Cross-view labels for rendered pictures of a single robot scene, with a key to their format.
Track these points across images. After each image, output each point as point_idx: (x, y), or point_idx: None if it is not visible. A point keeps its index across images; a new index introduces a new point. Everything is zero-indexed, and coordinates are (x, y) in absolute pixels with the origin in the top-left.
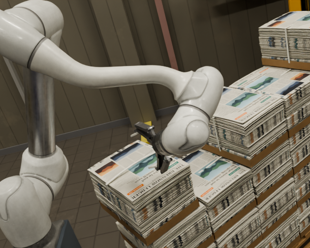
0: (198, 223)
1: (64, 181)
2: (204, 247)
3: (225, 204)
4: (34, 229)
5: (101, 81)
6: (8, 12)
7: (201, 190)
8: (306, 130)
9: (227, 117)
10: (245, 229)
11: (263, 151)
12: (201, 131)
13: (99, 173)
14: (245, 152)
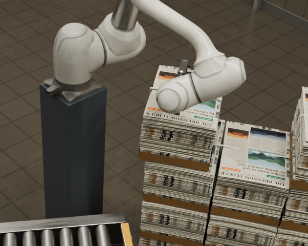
0: (197, 183)
1: (127, 59)
2: (194, 209)
3: (239, 194)
4: (69, 73)
5: (144, 10)
6: None
7: (230, 164)
8: None
9: (306, 125)
10: (250, 234)
11: None
12: (170, 101)
13: (160, 75)
14: (295, 170)
